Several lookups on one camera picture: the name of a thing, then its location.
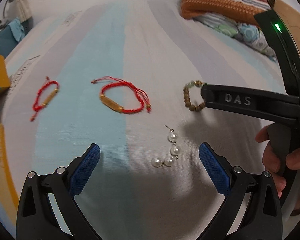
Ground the white pearl earring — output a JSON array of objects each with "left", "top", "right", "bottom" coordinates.
[{"left": 150, "top": 125, "right": 182, "bottom": 168}]

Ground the brown wooden bead bracelet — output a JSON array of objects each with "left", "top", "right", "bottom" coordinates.
[{"left": 182, "top": 80, "right": 207, "bottom": 113}]

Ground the person's right hand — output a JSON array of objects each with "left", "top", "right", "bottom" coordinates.
[{"left": 255, "top": 125, "right": 300, "bottom": 217}]

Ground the floral patterned quilt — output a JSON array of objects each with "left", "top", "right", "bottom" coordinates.
[{"left": 194, "top": 12, "right": 277, "bottom": 62}]

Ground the striped bed sheet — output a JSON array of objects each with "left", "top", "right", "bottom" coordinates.
[{"left": 2, "top": 1, "right": 285, "bottom": 239}]

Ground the striped orange red pillow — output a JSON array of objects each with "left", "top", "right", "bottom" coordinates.
[{"left": 180, "top": 0, "right": 270, "bottom": 25}]

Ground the teal suitcase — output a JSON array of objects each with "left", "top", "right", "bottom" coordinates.
[{"left": 0, "top": 18, "right": 30, "bottom": 58}]

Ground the beige curtain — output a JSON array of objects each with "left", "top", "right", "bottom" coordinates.
[{"left": 16, "top": 0, "right": 32, "bottom": 22}]

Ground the red cord bracelet left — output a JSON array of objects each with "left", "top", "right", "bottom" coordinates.
[{"left": 30, "top": 76, "right": 60, "bottom": 122}]

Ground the wooden bed frame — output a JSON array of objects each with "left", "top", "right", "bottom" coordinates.
[{"left": 273, "top": 0, "right": 300, "bottom": 53}]

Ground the red cord bracelet gold bar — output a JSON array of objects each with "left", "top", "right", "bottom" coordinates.
[{"left": 90, "top": 76, "right": 152, "bottom": 115}]

